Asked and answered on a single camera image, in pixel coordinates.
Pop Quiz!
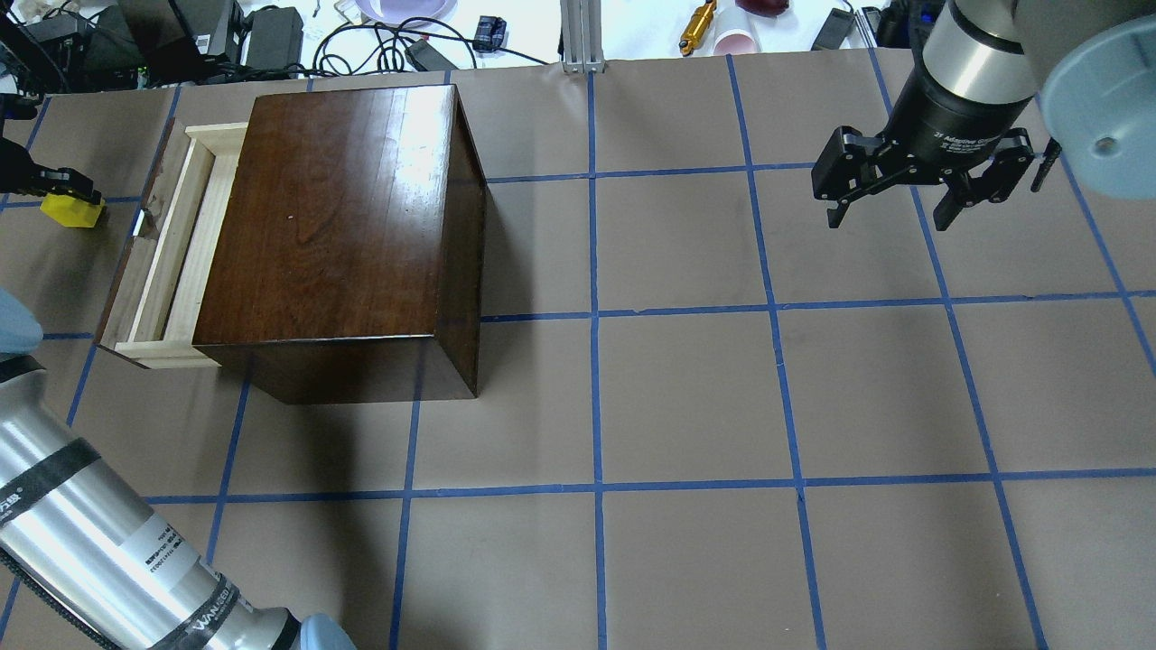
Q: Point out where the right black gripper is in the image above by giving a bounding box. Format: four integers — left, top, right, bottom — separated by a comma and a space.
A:
812, 69, 1035, 232

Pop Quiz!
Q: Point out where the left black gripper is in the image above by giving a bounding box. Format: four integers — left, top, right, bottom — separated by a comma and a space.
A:
1, 136, 102, 205

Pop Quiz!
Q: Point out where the yellow block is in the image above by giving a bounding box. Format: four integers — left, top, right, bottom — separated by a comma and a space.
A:
40, 194, 105, 228

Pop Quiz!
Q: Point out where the light wood drawer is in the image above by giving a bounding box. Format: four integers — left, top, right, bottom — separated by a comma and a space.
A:
95, 120, 247, 369

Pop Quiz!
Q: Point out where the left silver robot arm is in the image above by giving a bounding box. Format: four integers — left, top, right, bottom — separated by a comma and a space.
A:
1, 291, 351, 649

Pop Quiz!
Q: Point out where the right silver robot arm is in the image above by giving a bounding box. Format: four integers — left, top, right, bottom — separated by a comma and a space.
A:
812, 1, 1155, 231

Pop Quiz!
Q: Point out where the dark wooden drawer cabinet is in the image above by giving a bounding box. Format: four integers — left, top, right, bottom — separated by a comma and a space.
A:
191, 84, 489, 404

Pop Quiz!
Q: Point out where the pink cup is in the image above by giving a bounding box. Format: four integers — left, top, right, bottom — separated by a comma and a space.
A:
711, 25, 762, 56

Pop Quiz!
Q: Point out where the black power adapter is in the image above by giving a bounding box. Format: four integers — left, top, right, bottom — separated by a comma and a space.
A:
244, 5, 304, 79

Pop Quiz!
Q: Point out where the brass cylinder tool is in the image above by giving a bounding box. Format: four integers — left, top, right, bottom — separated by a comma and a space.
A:
677, 0, 717, 57

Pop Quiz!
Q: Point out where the purple plate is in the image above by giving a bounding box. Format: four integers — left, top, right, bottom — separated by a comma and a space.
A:
355, 0, 458, 25

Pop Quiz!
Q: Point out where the aluminium frame post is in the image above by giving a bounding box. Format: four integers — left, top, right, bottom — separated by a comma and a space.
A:
560, 0, 606, 74

